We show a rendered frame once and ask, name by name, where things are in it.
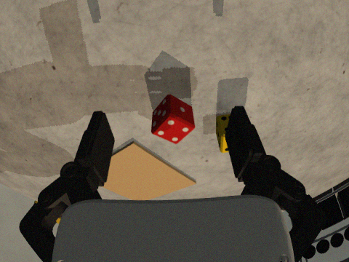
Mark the red die with white pips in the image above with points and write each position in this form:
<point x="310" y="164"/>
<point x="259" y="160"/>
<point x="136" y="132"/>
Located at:
<point x="172" y="120"/>

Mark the tan flat mat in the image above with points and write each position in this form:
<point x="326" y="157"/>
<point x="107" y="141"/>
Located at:
<point x="137" y="174"/>

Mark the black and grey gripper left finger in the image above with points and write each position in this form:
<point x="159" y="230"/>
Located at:
<point x="89" y="169"/>

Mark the yellow die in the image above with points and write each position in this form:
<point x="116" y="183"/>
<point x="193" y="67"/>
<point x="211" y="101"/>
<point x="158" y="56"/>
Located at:
<point x="221" y="127"/>

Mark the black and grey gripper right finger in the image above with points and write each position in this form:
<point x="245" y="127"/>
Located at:
<point x="262" y="175"/>

